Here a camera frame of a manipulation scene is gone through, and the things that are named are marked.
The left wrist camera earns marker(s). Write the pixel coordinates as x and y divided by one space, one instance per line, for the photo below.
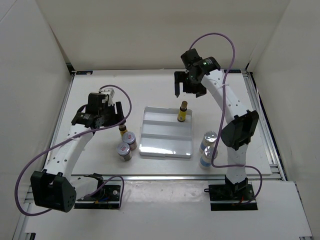
109 93

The yellow bottle near left arm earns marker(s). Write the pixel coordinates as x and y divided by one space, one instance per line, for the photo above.
122 129

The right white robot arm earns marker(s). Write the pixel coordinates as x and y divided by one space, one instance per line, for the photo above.
204 75

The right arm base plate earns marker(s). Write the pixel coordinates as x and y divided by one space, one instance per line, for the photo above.
222 199

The white divided tray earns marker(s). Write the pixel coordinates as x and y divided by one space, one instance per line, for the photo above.
162 135

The blue label jar front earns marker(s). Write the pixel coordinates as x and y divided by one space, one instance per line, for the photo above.
205 160

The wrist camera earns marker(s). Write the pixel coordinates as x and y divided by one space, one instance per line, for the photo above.
189 58
109 93

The red lid spice jar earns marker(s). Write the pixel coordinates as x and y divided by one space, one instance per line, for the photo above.
124 151
130 139

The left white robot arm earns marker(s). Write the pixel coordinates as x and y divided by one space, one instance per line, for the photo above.
53 188

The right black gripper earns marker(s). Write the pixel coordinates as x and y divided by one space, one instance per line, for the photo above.
179 77

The blue label jar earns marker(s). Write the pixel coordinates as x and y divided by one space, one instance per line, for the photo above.
209 139
205 160

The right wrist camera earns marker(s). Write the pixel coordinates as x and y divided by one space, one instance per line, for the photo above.
189 58

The red lid spice jar rear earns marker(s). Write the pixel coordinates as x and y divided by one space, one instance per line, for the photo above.
130 139

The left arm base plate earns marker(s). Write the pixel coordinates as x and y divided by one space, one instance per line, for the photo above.
109 199

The yellow bottle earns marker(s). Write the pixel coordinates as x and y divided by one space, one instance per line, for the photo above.
181 117

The blue label jar rear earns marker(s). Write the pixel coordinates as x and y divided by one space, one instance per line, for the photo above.
209 139

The red lid spice jar front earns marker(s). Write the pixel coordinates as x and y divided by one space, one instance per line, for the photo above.
124 151

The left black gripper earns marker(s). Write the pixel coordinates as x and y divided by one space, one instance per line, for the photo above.
117 119

